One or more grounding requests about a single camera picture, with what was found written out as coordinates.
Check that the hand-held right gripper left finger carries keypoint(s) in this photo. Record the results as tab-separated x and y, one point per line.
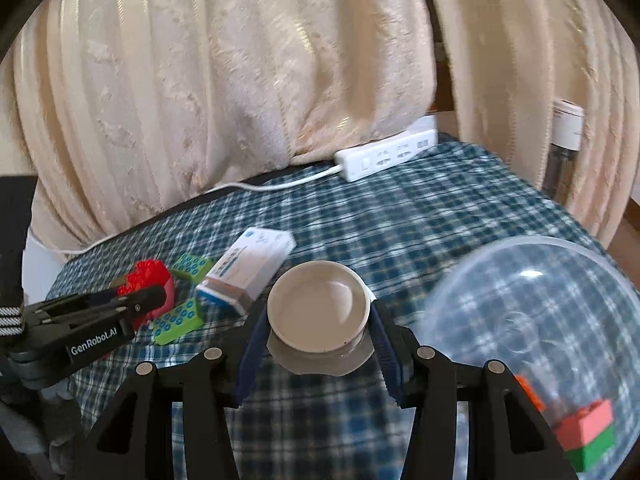
252	350

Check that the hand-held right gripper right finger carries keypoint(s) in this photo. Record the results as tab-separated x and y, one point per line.
382	345

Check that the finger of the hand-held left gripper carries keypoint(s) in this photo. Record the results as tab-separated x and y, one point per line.
75	306
150	297

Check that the red spiky toy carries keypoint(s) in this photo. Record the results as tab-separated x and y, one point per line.
147	272

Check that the beige ceramic bowl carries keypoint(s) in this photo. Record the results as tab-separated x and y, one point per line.
317	305

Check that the clear plastic storage box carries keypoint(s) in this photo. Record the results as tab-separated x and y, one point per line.
505	310

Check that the green block with blue dots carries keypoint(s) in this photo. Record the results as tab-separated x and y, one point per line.
177	321
192	266

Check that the white and blue medicine box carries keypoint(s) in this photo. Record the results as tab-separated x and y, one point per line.
252	265

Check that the blue checked tablecloth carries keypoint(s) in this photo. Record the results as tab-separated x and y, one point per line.
380	220

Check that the orange toy block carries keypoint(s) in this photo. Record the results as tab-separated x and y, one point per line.
531	394

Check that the white power strip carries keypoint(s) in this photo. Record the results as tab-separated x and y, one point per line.
385	155

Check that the red toy block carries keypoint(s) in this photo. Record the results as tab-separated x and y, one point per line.
585	422

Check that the green toy block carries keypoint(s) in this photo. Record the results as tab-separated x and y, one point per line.
595	452

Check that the cream patterned curtain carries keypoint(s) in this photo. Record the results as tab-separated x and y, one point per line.
225	70
525	60

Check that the clear bottle with white cap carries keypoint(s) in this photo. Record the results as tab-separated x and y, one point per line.
565	135

